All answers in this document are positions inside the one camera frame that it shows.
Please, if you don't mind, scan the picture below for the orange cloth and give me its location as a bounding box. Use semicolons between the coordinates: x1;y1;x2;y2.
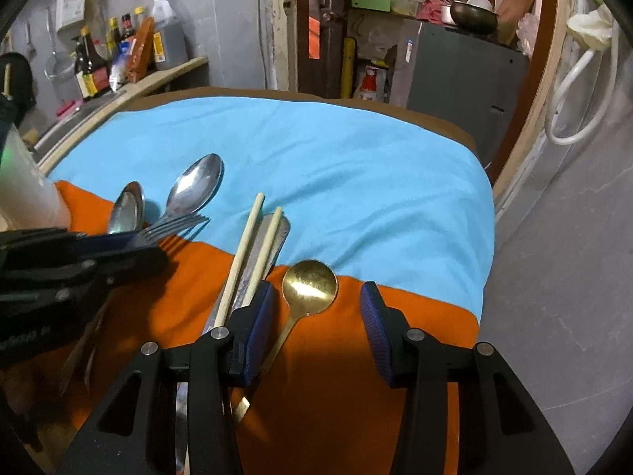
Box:
10;180;480;475

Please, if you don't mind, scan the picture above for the yellow tube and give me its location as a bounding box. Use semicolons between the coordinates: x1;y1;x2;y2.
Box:
341;37;356;100

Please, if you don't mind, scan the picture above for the steel table knife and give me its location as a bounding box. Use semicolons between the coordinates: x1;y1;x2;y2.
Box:
174;214;292;475

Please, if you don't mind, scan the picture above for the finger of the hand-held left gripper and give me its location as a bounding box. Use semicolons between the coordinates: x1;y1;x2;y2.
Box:
15;228;149;258
49;246;170;308

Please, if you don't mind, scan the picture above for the white hose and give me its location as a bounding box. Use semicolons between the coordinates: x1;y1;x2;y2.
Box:
544;20;621;146

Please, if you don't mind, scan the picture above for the white plastic bag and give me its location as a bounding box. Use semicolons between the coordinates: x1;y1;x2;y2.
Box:
566;2;614;53

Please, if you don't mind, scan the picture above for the red cloth bundle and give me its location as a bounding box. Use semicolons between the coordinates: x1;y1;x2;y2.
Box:
415;0;451;23

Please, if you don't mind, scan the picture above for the large steel spoon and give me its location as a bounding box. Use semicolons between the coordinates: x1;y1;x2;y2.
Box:
81;152;225;389

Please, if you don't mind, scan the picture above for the small steel spoon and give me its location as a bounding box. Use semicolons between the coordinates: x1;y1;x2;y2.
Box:
58;181;146;397

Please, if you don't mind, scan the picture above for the hanging metal strainer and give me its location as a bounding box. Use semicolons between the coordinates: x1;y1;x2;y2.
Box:
44;10;76;95

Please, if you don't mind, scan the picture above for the translucent white cup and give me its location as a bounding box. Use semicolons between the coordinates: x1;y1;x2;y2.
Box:
0;123;73;234

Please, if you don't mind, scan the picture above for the dark bottle yellow cap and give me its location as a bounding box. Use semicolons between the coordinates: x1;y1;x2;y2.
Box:
106;17;122;60

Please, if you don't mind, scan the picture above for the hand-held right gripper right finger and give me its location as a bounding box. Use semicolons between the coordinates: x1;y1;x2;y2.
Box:
360;281;575;475

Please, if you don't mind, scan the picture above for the wooden door frame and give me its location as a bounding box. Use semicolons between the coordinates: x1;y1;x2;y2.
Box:
487;0;601;213

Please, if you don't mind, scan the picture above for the brown board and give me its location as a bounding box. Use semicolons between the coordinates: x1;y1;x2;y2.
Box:
496;0;537;48

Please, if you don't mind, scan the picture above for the blue and white packet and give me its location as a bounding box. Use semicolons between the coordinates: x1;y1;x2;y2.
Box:
109;42;132;92

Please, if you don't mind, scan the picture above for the white wall box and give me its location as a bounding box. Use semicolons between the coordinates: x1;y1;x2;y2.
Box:
55;0;95;40

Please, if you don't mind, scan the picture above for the light blue cloth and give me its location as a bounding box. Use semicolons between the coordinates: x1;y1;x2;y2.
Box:
49;96;495;315

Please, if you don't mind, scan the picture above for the dark sauce bottle red label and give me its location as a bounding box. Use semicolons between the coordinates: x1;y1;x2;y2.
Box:
74;27;110;100

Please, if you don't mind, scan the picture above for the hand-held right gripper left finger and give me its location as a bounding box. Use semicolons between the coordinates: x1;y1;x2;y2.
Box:
57;281;276;475

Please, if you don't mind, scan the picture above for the orange-brown snack bag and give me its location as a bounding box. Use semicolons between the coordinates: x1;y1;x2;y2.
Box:
125;17;156;84

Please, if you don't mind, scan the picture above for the grey metal cabinet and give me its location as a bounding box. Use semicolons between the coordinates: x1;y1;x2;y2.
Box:
406;19;531;139

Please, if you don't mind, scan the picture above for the dark metal bowl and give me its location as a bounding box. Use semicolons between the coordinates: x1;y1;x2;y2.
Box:
449;1;499;33

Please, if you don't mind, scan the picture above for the gold spoon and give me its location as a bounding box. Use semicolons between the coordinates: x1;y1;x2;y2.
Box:
232;260;339;426

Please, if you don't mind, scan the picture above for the red and white bag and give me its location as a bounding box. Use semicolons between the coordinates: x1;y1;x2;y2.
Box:
356;62;391;102

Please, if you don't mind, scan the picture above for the wooden chopstick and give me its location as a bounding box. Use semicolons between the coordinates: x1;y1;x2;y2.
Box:
212;193;266;331
244;206;284;305

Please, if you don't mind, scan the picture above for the steel fork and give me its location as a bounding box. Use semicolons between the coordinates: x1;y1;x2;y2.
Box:
126;214;211;249

